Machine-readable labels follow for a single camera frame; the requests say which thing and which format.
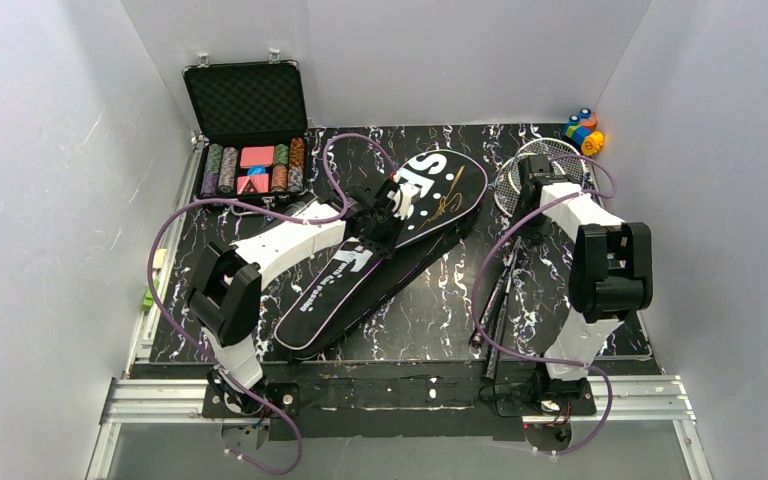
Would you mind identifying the aluminium rail frame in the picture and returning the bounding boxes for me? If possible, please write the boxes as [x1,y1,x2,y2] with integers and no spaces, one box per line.
[85,132,713,480]

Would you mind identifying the beige clip on rail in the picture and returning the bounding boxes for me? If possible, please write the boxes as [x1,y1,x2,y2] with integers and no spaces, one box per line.
[151,249,166,270]

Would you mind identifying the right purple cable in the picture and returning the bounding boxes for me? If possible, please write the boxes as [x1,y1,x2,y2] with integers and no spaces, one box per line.
[471,154,618,458]

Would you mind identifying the purple cable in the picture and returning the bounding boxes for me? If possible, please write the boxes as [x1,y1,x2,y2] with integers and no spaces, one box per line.
[471,154,618,458]
[147,132,402,477]

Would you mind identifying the black racket bag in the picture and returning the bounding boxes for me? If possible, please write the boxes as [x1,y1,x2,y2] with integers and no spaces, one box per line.
[273,149,488,359]

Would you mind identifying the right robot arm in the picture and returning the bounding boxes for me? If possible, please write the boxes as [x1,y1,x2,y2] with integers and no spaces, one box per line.
[516,154,653,414]

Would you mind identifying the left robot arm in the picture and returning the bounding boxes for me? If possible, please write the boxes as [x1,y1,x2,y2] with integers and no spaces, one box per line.
[187,175,421,409]

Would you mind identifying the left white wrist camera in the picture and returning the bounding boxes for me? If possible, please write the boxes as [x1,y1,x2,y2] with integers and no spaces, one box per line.
[392,183,421,220]

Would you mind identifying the black poker chip case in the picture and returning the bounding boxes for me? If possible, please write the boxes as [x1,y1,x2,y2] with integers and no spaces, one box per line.
[182,58,311,208]

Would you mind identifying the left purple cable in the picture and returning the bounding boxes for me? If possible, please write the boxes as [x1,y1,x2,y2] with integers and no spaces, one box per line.
[147,132,402,477]

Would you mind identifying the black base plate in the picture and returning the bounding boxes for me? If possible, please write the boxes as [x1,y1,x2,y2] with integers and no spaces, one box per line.
[128,357,664,442]

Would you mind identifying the colourful toy blocks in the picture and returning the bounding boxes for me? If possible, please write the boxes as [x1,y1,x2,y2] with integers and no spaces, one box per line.
[561,108,605,156]

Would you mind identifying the green clip on rail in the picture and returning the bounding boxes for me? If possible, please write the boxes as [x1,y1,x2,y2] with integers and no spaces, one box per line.
[141,280,157,313]

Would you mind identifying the white badminton racket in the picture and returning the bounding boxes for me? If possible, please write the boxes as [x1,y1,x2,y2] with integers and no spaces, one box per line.
[493,137,591,349]
[479,155,595,382]

